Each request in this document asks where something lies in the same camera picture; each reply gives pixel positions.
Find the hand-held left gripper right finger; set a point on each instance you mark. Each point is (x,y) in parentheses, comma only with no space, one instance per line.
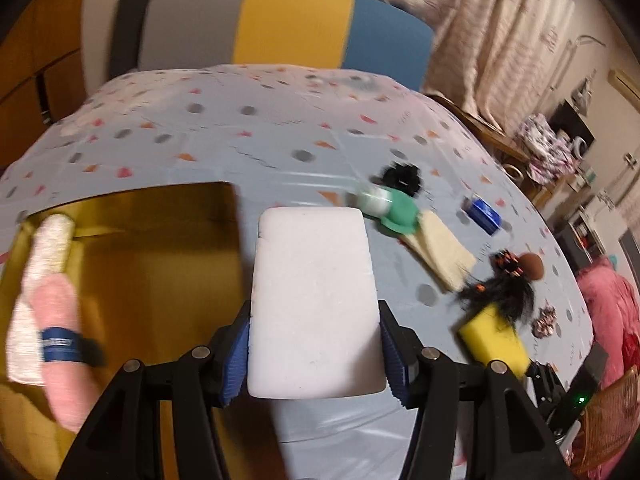
(396,362)

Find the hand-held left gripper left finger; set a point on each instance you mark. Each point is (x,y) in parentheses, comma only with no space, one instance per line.
(234,362)

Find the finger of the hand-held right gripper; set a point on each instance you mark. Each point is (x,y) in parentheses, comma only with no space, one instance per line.
(542,377)

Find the yellow sponge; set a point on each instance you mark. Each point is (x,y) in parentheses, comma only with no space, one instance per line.
(490,341)

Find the black hairpiece with beads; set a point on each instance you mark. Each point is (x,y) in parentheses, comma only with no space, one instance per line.
(505,295)

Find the white foam block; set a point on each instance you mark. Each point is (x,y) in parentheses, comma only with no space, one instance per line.
(310,300)

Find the brown ball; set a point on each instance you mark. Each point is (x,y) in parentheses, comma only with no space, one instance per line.
(531,266)

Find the beige cloth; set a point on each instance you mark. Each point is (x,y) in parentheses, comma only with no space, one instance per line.
(440,252)

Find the green plastic cup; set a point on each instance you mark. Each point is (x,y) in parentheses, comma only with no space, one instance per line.
(402,215)

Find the small white bottle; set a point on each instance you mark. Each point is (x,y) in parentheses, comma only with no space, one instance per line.
(372,201)

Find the woven basket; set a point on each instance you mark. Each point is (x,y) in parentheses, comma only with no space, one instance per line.
(612,425)

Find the floral scrunchie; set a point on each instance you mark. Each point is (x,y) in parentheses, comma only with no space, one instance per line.
(545,321)

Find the pink blanket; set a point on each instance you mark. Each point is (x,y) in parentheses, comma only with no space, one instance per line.
(610,305)

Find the white storage cabinet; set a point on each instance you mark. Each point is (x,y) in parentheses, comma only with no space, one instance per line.
(605,220)

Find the small blue box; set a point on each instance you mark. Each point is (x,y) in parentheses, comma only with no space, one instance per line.
(482,215)

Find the pink cloth roll blue band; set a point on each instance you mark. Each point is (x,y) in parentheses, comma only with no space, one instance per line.
(57,305)

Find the black scrunchie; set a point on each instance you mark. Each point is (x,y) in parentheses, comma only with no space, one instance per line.
(400,176)

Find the white textured cloth roll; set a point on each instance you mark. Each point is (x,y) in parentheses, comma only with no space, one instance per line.
(50,245)

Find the floral cloth pile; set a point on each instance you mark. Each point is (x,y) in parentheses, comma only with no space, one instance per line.
(547,150)

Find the patterned light blue tablecloth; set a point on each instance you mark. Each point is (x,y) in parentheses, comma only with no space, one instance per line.
(250,135)

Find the wooden side desk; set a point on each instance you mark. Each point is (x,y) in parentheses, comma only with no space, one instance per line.
(492,137)

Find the black monitor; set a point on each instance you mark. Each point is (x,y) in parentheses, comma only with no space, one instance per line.
(572,120)

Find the beige patterned curtain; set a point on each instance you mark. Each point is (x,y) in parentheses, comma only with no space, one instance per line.
(475,25)

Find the grey yellow blue chair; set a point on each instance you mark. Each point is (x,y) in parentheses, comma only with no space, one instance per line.
(290,20)

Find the wooden cabinet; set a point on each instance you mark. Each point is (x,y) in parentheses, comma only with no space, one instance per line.
(35,60)

